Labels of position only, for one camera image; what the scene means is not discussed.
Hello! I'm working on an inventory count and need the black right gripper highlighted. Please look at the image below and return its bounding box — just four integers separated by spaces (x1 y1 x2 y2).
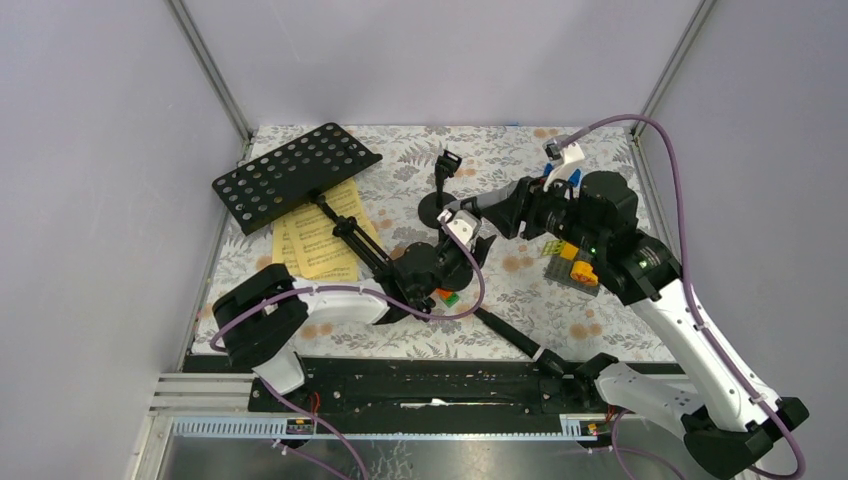
480 168 605 256

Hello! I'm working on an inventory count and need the black microphone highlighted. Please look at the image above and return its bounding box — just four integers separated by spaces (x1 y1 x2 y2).
475 307 569 378

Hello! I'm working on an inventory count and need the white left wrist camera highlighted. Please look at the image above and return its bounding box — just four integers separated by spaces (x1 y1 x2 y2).
437 209 481 249

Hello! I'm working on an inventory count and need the blue toy car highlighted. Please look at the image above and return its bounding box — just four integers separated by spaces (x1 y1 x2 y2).
543 162 582 189

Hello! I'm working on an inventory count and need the black music stand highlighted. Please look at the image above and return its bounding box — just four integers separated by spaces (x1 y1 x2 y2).
208 123 446 301

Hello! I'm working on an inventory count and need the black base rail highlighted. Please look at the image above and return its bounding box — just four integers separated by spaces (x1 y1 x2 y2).
248 357 621 436

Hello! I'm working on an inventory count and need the lime green fence piece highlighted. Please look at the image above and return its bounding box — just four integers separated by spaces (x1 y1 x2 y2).
541 240 566 257

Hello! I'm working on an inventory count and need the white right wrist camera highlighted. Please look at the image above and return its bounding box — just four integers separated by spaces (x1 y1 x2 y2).
542 139 586 192

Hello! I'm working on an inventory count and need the floral table mat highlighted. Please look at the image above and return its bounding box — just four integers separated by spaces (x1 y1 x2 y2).
189 126 671 362

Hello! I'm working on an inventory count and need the black round stand base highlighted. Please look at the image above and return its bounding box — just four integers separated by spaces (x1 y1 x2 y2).
417 149 462 229

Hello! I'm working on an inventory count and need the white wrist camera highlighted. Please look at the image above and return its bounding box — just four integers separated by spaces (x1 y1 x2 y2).
437 209 481 249
542 139 586 192

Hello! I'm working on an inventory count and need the green toy brick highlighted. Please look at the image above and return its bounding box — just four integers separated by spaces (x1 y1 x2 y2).
440 292 459 307

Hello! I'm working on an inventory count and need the yellow orange toy cylinder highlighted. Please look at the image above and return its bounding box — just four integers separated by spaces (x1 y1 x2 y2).
570 261 599 287

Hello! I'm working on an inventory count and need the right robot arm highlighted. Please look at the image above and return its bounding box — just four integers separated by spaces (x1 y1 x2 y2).
450 171 809 479

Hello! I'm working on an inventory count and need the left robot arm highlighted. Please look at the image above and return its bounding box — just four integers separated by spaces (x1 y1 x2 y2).
209 238 486 411

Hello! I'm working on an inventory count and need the yellow sheet music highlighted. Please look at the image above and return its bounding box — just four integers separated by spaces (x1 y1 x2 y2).
281 179 382 282
271 219 301 276

